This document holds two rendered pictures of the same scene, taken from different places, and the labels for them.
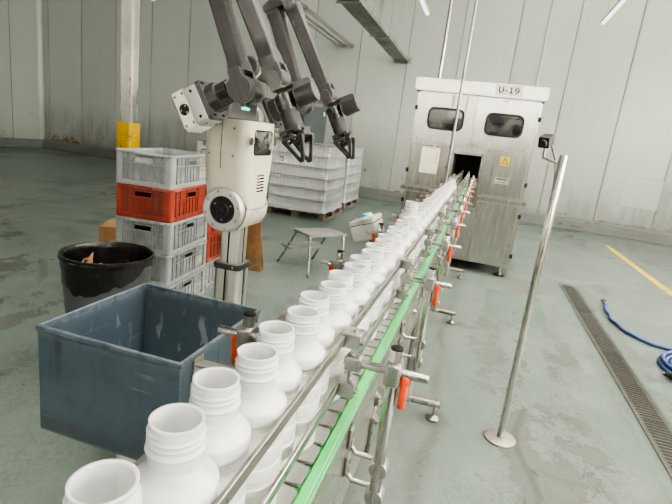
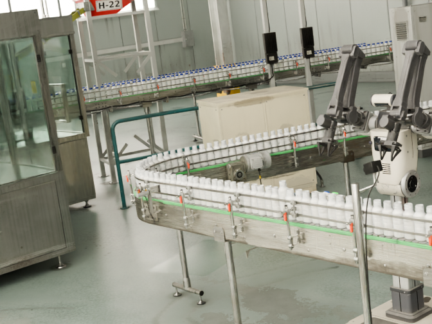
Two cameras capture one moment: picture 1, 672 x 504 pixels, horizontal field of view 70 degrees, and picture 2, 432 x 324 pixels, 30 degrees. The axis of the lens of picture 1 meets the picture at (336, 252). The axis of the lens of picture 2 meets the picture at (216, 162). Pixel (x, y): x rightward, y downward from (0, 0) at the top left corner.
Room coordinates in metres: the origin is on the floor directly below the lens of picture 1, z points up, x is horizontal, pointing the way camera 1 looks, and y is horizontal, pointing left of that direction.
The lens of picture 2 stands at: (3.57, -3.82, 2.15)
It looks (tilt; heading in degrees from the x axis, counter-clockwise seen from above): 11 degrees down; 126
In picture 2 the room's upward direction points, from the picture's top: 7 degrees counter-clockwise
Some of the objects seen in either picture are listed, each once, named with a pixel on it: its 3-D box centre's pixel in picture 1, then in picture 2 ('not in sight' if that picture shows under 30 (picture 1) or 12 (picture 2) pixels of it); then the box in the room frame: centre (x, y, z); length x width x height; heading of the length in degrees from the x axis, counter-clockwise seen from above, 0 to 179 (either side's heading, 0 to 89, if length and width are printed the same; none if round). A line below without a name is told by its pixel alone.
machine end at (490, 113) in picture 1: (466, 176); not in sight; (6.28, -1.54, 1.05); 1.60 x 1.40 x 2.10; 165
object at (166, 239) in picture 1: (164, 228); not in sight; (3.41, 1.26, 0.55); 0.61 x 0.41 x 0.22; 172
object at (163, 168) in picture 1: (166, 167); not in sight; (3.41, 1.26, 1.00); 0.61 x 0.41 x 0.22; 172
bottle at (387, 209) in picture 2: not in sight; (388, 218); (2.02, -0.38, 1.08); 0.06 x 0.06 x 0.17
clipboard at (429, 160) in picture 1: (429, 159); not in sight; (5.65, -0.94, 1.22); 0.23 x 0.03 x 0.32; 75
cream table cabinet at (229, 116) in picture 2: not in sight; (257, 146); (-1.30, 3.68, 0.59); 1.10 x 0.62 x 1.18; 57
